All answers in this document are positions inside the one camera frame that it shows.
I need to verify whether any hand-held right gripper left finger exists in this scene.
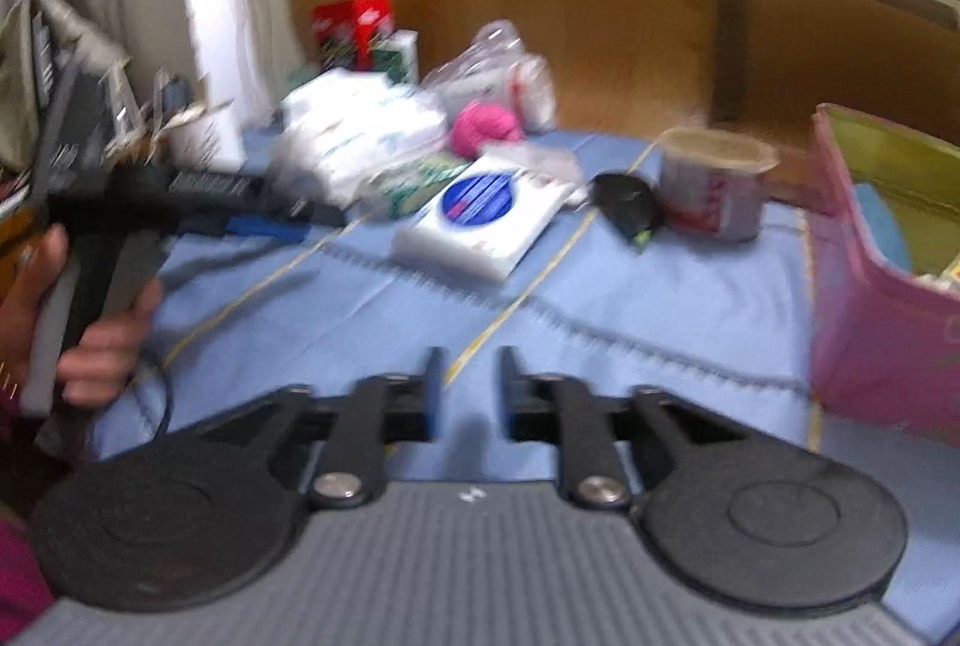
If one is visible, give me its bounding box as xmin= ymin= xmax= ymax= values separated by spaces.
xmin=184 ymin=346 xmax=449 ymax=510

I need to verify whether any white tissue pack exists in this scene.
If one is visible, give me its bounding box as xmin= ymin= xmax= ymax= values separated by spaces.
xmin=270 ymin=68 xmax=451 ymax=198

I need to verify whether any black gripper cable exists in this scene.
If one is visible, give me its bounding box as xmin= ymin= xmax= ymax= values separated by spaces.
xmin=131 ymin=346 xmax=175 ymax=441

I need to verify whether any clear plastic packet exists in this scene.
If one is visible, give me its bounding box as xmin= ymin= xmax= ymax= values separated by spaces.
xmin=480 ymin=139 xmax=595 ymax=210

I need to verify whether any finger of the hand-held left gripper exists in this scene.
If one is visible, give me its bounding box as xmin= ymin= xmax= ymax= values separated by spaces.
xmin=169 ymin=166 xmax=347 ymax=243

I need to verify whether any green drink carton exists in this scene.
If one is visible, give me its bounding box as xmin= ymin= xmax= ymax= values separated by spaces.
xmin=373 ymin=29 xmax=421 ymax=86

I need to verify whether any black soft pouch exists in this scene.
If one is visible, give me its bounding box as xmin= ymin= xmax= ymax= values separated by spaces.
xmin=589 ymin=169 xmax=665 ymax=255

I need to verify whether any white wet wipes pack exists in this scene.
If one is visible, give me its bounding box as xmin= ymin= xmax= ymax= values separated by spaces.
xmin=390 ymin=154 xmax=576 ymax=283

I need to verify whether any plastic bag of paper cups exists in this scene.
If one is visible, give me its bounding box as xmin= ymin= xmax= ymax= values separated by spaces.
xmin=420 ymin=19 xmax=560 ymax=134

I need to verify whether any red snack box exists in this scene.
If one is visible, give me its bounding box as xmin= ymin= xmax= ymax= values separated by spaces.
xmin=311 ymin=0 xmax=395 ymax=71

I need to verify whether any green patterned packet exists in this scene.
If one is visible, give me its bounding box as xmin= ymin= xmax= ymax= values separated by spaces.
xmin=366 ymin=154 xmax=477 ymax=219

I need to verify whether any brown chair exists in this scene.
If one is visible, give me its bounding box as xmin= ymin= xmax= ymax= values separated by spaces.
xmin=709 ymin=0 xmax=960 ymax=216

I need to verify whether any person's left hand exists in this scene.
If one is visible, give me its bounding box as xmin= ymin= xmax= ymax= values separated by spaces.
xmin=0 ymin=224 xmax=164 ymax=408

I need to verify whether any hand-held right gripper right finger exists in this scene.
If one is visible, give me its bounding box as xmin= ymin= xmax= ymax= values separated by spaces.
xmin=499 ymin=346 xmax=760 ymax=510

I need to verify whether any lidded food can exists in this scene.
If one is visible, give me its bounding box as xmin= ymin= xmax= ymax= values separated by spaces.
xmin=656 ymin=127 xmax=781 ymax=243

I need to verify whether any blue checked tablecloth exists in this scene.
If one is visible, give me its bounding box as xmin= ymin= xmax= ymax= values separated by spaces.
xmin=90 ymin=124 xmax=960 ymax=646

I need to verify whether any pink tin box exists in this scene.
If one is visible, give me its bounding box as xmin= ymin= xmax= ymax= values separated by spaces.
xmin=806 ymin=101 xmax=960 ymax=450

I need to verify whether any pink fluffy cloth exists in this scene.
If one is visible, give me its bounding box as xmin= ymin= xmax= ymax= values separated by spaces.
xmin=450 ymin=100 xmax=526 ymax=159

